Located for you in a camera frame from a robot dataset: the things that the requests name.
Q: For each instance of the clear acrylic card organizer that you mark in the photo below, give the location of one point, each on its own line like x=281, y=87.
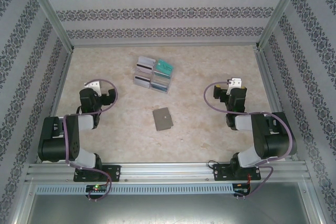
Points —
x=152, y=77

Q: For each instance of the grey card holder wallet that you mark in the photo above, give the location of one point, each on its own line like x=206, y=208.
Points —
x=162, y=119

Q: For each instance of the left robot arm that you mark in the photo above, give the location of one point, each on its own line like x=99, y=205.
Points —
x=52, y=140

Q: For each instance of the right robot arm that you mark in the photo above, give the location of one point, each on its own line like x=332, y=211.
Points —
x=278, y=140

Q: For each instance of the silver card black stripe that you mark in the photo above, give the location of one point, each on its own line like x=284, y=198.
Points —
x=144, y=68
x=142, y=81

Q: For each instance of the blue striped card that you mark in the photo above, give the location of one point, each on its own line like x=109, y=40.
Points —
x=159, y=87

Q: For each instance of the silver card plain face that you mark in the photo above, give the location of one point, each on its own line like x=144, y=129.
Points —
x=146, y=60

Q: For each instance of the left circuit board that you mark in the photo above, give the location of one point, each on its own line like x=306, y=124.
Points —
x=97, y=187

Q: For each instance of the circuit board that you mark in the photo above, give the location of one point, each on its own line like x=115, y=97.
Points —
x=241, y=190
x=97, y=187

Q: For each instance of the right circuit board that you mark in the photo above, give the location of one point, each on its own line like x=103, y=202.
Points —
x=241, y=190

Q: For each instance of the grey metal sheet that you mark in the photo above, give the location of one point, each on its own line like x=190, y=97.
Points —
x=168, y=209

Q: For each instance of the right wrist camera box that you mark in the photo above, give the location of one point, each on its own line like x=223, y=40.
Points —
x=235, y=83

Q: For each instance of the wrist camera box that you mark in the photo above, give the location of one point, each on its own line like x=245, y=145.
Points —
x=235, y=83
x=94, y=85

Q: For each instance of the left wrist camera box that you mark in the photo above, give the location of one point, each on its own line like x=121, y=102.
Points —
x=94, y=85

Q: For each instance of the aluminium side rail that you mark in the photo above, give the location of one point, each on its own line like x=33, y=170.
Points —
x=62, y=77
x=267, y=77

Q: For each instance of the thin aluminium back rail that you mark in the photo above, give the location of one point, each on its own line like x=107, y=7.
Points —
x=165, y=44

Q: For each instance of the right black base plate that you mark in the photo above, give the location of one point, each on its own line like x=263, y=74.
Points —
x=220, y=172

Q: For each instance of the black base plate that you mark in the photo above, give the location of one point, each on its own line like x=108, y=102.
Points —
x=220, y=172
x=114, y=172

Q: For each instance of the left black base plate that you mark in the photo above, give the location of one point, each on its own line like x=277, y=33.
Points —
x=114, y=172

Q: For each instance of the aluminium mounting rail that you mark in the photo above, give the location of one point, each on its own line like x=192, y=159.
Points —
x=168, y=172

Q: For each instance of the aluminium frame post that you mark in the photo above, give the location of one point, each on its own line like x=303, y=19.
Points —
x=50, y=11
x=279, y=11

